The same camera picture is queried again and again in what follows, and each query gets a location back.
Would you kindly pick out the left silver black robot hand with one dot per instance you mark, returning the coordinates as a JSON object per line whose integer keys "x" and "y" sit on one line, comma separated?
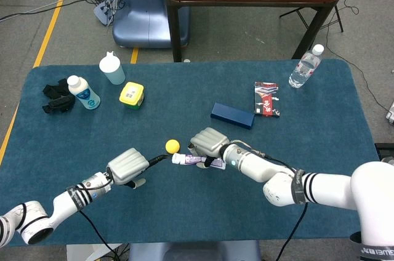
{"x": 127, "y": 167}

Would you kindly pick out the dark blue rectangular box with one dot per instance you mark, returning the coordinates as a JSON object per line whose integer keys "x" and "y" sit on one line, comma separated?
{"x": 232, "y": 115}

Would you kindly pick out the yellow green container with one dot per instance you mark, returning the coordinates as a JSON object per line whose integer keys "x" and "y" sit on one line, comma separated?
{"x": 131, "y": 94}

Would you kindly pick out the purple white tube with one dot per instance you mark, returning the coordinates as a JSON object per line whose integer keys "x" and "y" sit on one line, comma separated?
{"x": 191, "y": 159}

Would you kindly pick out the clear plastic water bottle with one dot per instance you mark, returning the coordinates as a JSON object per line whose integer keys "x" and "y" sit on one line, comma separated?
{"x": 303, "y": 68}

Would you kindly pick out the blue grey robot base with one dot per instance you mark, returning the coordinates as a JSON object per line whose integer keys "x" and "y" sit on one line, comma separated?
{"x": 138, "y": 21}

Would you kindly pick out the blue grey robot torso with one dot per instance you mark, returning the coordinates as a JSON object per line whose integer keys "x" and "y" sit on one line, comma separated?
{"x": 197, "y": 251}

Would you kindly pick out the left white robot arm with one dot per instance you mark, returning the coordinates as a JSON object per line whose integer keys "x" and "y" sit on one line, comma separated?
{"x": 64, "y": 202}

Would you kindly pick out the yellow ball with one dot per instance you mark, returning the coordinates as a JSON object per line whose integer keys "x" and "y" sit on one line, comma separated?
{"x": 172, "y": 146}

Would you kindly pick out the white panel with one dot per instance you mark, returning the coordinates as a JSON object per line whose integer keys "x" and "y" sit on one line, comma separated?
{"x": 89, "y": 251}

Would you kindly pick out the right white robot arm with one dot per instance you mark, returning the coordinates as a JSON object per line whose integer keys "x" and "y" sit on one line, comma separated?
{"x": 323, "y": 190}

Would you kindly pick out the pale blue lidded cup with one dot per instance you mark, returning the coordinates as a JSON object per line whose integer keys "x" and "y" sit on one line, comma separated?
{"x": 112, "y": 70}

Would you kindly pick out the white bottle with blue label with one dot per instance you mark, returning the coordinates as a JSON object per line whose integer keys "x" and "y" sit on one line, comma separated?
{"x": 86, "y": 96}

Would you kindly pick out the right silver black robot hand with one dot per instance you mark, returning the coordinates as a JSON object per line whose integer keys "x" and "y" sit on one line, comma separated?
{"x": 209, "y": 142}

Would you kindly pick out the grey power strip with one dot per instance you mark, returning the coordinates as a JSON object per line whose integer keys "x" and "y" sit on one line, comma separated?
{"x": 103, "y": 11}

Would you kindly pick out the black folding stand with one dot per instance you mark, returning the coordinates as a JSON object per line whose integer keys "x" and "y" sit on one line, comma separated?
{"x": 339, "y": 18}

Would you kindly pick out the red black booklet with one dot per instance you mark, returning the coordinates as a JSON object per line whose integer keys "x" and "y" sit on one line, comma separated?
{"x": 266, "y": 99}

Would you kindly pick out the black box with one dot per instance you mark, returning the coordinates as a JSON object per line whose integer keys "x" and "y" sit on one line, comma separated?
{"x": 384, "y": 147}

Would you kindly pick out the white device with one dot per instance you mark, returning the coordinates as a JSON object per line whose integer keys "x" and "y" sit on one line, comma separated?
{"x": 390, "y": 116}

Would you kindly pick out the blue felt table cloth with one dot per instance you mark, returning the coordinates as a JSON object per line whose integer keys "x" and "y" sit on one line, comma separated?
{"x": 197, "y": 211}

